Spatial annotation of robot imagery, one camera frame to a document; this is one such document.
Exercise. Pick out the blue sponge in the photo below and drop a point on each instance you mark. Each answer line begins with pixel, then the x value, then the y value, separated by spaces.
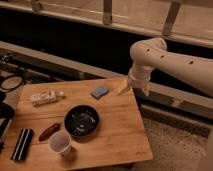
pixel 99 92

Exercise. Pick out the black round magnifier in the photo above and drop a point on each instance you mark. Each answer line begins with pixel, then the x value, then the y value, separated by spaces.
pixel 11 82

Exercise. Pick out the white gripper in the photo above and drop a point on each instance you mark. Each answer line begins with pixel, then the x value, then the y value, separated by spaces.
pixel 138 78

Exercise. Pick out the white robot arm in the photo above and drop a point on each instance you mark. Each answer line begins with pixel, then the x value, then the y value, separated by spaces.
pixel 151 54

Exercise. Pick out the white plastic bottle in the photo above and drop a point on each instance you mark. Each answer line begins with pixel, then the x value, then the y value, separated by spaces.
pixel 47 97

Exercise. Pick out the black ceramic bowl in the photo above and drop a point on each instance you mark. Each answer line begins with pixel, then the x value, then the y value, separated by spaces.
pixel 81 121

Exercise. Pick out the wooden table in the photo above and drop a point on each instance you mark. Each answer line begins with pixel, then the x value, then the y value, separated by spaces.
pixel 120 137

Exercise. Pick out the black white striped box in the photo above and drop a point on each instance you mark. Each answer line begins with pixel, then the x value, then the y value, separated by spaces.
pixel 22 145

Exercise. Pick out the black equipment at left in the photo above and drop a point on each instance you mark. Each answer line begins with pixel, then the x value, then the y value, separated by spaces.
pixel 6 114

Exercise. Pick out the red sausage toy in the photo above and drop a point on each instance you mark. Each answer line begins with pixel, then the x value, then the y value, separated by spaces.
pixel 49 131

